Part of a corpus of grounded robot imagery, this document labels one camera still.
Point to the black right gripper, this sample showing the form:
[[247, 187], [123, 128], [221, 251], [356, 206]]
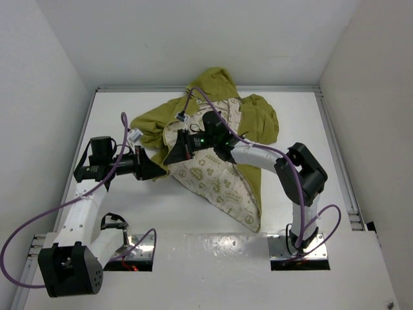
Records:
[[184, 148]]

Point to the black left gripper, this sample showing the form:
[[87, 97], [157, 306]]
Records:
[[144, 168]]

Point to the olive green hooded jacket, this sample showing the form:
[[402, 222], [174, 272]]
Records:
[[234, 189]]

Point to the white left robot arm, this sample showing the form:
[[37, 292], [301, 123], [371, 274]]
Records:
[[73, 265]]

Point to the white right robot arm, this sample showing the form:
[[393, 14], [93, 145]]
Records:
[[300, 174]]

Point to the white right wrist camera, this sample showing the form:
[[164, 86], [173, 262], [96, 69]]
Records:
[[182, 117]]

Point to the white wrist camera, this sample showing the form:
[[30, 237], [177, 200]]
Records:
[[134, 135], [182, 117]]

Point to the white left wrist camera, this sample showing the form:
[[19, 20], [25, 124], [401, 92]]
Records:
[[134, 135]]

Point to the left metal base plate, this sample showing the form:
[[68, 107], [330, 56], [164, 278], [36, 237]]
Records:
[[136, 256]]

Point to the metal base plate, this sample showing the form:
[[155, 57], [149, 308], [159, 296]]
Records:
[[283, 257], [136, 256]]

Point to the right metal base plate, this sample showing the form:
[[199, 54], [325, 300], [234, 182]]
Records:
[[283, 257]]

